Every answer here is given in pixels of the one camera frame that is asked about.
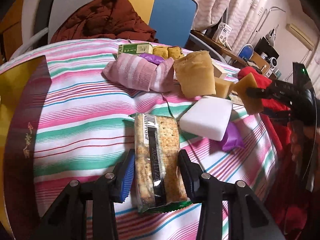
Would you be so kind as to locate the purple snack packet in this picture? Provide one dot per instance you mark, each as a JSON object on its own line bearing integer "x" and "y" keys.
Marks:
{"x": 152, "y": 58}
{"x": 232, "y": 138}

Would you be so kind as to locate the gold rectangular tray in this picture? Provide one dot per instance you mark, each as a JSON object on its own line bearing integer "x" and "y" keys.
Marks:
{"x": 24, "y": 88}

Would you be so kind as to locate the wall air conditioner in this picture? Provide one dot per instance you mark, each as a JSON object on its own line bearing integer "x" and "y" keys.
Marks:
{"x": 300, "y": 35}

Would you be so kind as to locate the pink patterned curtain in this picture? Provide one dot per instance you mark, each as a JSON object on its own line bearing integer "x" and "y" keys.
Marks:
{"x": 243, "y": 16}

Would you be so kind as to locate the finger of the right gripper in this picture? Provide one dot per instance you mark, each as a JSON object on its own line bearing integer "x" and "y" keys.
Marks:
{"x": 259, "y": 93}

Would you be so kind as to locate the small yellow sponge block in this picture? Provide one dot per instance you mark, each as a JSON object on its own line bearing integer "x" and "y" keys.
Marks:
{"x": 223, "y": 87}

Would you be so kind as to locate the grey yellow blue chair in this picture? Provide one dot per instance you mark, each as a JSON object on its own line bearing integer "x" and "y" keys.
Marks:
{"x": 172, "y": 20}

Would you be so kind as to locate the white rectangular sponge block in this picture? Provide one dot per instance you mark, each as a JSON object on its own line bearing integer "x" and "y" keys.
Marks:
{"x": 208, "y": 118}

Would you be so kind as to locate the blue plastic chair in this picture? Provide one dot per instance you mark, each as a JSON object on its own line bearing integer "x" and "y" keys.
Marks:
{"x": 246, "y": 52}

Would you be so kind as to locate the maroon quilted jacket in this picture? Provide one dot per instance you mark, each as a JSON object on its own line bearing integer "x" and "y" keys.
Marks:
{"x": 105, "y": 19}

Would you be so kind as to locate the white carton on shelf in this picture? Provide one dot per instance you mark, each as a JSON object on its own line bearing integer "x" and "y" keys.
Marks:
{"x": 222, "y": 33}

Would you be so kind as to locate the person right hand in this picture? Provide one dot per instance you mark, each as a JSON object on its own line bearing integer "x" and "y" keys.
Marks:
{"x": 298, "y": 133}

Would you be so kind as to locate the green tea box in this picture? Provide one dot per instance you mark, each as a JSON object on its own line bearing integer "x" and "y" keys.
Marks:
{"x": 135, "y": 48}

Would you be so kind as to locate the pink striped sock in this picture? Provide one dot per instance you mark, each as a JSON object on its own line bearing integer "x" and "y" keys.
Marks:
{"x": 135, "y": 72}

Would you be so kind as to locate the large tan sponge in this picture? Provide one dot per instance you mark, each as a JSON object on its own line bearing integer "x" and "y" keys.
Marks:
{"x": 195, "y": 73}

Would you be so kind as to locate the wooden side desk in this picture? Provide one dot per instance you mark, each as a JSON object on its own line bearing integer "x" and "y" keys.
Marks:
{"x": 222, "y": 50}

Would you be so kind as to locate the striped pink green tablecloth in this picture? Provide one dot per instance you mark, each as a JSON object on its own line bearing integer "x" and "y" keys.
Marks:
{"x": 87, "y": 123}

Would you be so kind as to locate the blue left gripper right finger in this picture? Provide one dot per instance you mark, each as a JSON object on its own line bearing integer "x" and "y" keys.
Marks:
{"x": 191, "y": 176}

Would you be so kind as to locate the cream cardboard box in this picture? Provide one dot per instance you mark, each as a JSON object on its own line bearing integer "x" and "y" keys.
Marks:
{"x": 219, "y": 71}

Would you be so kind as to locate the tan sponge cube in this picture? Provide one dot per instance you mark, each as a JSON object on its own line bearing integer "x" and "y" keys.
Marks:
{"x": 245, "y": 88}

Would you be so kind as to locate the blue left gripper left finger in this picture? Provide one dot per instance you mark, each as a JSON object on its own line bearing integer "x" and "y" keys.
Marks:
{"x": 125, "y": 176}

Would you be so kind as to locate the yellow patterned sock roll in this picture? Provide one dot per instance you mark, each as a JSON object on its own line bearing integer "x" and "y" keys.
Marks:
{"x": 166, "y": 52}

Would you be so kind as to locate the cracker pack green wrapper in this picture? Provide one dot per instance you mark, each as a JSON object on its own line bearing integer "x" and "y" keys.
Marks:
{"x": 159, "y": 184}

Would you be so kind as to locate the red cloth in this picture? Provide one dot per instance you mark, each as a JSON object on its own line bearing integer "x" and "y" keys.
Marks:
{"x": 280, "y": 135}

